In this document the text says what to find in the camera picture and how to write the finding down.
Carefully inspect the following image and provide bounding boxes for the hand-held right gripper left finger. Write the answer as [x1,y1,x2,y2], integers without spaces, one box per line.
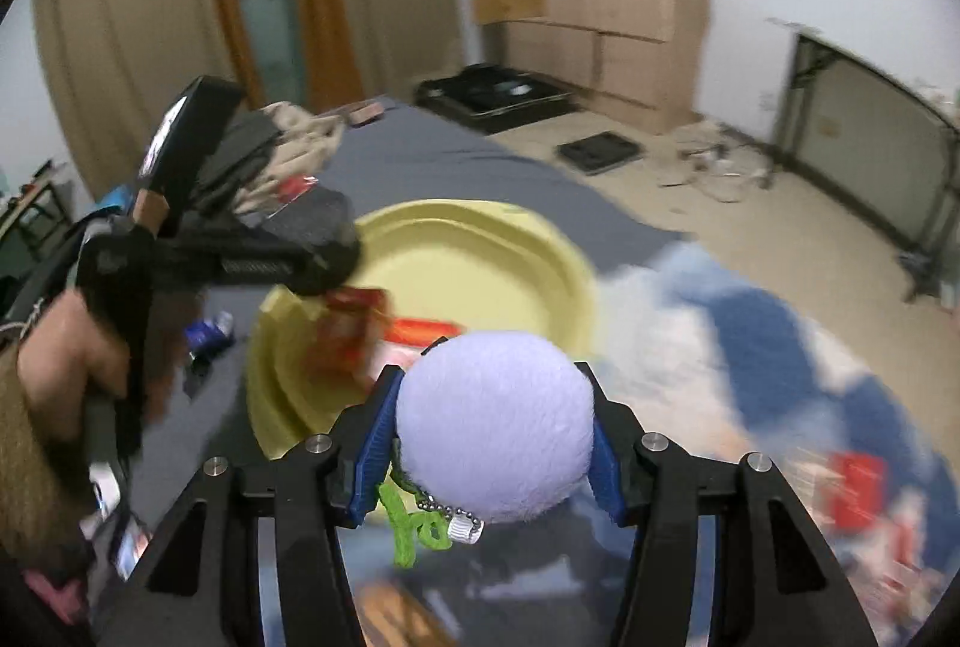
[112,364,410,647]

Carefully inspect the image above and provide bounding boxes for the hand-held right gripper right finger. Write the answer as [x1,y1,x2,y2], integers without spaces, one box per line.
[574,362,882,647]

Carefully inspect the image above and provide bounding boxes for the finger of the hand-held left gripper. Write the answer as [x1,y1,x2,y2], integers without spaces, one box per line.
[289,225,363,298]

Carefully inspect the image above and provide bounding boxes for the red box with gold stripe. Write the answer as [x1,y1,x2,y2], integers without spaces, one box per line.
[304,288,391,387]

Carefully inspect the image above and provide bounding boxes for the lavender plush ball keychain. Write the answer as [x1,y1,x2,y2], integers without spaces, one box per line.
[375,330,599,571]

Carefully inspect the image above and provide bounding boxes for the yellow plastic basin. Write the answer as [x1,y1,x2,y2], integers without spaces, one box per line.
[246,199,601,468]

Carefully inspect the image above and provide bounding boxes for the person's left forearm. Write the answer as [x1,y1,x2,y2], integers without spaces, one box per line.
[0,347,95,565]

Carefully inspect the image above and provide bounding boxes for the person's left hand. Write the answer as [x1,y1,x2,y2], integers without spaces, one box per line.
[19,293,130,447]

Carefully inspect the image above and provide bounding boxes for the black sponge block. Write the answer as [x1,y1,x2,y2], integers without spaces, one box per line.
[277,188,355,241]

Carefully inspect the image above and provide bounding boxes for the beige clothing pile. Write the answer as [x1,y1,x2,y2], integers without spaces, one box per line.
[247,101,346,217]

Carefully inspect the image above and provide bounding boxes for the blue textured packet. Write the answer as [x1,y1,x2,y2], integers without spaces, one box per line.
[186,311,235,363]

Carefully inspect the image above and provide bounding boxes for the beige curtain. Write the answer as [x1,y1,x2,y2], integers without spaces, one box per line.
[34,0,242,202]

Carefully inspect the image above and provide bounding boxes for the grey bed sheet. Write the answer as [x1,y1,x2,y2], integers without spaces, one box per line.
[90,95,687,543]

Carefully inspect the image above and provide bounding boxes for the dark metal rack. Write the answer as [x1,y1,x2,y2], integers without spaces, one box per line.
[0,159,76,265]

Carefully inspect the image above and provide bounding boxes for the blue white plaid blanket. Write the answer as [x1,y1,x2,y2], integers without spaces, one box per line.
[592,242,960,625]

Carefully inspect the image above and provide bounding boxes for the black open case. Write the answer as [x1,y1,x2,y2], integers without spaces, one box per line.
[416,63,580,136]

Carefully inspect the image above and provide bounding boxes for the red packet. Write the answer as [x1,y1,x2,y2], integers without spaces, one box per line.
[823,452,891,533]

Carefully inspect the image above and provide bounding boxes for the black flat tray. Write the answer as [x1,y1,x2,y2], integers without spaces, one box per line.
[556,133,644,175]

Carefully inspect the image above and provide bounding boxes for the wooden wardrobe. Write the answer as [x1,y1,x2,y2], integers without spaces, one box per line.
[459,0,711,136]

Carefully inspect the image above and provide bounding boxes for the black folding table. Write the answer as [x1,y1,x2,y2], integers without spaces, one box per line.
[769,17,960,304]

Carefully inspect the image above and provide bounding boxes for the floor cables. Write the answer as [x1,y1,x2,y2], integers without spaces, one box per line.
[658,143,775,203]

